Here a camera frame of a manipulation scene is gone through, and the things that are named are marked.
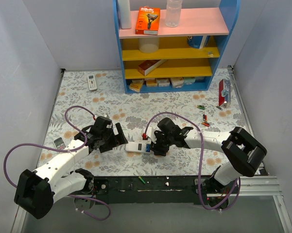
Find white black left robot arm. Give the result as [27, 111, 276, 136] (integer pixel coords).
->
[14, 116, 128, 219]

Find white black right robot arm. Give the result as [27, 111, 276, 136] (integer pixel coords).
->
[143, 117, 267, 193]

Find grey calculator remote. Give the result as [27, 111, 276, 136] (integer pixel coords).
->
[53, 137, 66, 150]

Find white air conditioner remote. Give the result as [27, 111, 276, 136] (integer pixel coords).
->
[87, 75, 97, 91]

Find red orange battery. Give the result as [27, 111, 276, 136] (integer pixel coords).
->
[202, 114, 210, 127]

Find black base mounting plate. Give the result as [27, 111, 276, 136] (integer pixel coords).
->
[65, 175, 241, 206]

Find yellow red small box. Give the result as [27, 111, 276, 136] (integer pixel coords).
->
[129, 79, 144, 93]

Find tissue pack green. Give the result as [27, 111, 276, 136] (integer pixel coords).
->
[183, 77, 196, 85]

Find red toothpaste box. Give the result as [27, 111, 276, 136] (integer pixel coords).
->
[219, 79, 231, 108]

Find blue shelf unit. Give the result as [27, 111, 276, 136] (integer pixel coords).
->
[113, 0, 240, 94]

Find white translucent cup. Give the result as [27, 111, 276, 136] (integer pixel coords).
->
[138, 37, 159, 53]

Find orange razor box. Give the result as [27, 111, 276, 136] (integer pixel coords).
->
[135, 6, 161, 35]

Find clear plastic bottle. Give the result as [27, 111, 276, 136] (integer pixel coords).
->
[165, 0, 183, 28]

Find white bottle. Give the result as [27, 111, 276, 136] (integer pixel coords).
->
[117, 0, 131, 29]

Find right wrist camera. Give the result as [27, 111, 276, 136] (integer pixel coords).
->
[141, 127, 156, 143]

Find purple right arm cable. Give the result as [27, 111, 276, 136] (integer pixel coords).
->
[142, 112, 241, 212]

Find aluminium frame rail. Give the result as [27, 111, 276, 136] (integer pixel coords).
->
[239, 176, 282, 196]

